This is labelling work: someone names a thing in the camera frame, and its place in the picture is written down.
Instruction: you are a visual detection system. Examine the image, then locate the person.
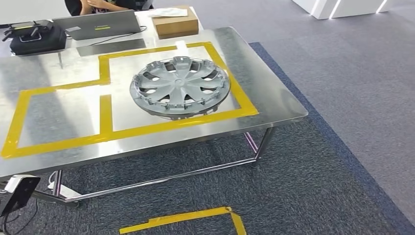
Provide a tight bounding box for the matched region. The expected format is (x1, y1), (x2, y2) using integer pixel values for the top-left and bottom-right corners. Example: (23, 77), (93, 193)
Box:
(64, 0), (155, 16)

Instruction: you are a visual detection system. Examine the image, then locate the grey wheel hubcap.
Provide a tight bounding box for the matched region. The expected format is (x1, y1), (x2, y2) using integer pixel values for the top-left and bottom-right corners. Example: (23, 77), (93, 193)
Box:
(129, 56), (231, 121)

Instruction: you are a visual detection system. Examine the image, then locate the stainless steel workbench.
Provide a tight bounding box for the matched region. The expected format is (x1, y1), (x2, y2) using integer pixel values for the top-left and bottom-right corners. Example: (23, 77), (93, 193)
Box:
(0, 26), (309, 208)

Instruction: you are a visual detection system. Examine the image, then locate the white cloth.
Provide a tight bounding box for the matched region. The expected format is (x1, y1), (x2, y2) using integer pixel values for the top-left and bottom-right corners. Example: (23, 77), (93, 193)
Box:
(147, 7), (189, 18)

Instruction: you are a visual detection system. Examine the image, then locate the black carry bag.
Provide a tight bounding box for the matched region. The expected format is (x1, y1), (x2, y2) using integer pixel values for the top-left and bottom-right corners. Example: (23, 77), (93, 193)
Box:
(9, 24), (68, 56)

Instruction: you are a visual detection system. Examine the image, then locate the white table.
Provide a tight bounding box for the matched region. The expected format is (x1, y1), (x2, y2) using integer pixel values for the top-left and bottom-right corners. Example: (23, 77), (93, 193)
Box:
(0, 6), (204, 58)

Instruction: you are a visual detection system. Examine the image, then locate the brown cardboard box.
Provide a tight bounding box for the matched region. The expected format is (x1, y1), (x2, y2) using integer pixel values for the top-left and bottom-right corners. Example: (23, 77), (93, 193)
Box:
(151, 5), (199, 40)

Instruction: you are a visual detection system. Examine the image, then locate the black remote controller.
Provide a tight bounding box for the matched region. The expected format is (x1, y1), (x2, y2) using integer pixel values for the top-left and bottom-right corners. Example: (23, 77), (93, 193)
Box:
(1, 19), (54, 43)

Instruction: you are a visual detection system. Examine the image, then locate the white lit display plinth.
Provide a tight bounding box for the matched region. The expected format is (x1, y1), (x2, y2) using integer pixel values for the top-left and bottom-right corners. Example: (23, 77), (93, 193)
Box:
(291, 0), (392, 20)

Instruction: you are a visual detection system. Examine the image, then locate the grey laptop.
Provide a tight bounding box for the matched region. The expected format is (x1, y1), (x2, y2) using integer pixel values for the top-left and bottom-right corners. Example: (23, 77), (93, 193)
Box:
(52, 9), (142, 42)

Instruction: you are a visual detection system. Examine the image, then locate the black laptop cable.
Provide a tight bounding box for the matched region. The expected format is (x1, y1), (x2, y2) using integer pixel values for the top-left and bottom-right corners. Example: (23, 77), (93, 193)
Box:
(89, 25), (148, 47)

